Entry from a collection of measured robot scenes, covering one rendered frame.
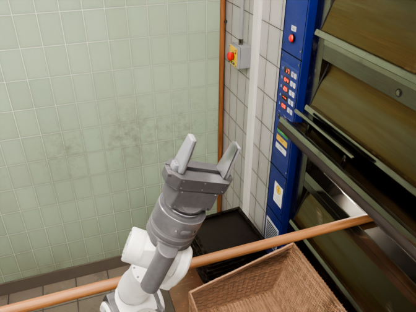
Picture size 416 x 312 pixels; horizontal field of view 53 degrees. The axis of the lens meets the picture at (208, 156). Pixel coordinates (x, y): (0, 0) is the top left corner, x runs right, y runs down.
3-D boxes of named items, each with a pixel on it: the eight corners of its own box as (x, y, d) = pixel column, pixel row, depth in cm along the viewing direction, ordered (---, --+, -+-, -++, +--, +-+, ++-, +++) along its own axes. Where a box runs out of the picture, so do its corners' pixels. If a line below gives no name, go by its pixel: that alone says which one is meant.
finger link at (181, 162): (198, 143, 62) (183, 175, 65) (191, 131, 65) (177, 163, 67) (189, 142, 61) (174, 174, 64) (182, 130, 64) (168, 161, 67)
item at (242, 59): (242, 61, 201) (243, 40, 196) (251, 68, 193) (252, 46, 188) (228, 62, 199) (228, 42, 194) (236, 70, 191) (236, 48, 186)
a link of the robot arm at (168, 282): (195, 241, 78) (174, 266, 88) (151, 225, 76) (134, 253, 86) (189, 272, 74) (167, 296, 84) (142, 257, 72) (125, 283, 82)
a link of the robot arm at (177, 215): (242, 192, 68) (213, 242, 74) (220, 157, 75) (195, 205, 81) (174, 186, 62) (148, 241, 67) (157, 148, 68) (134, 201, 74)
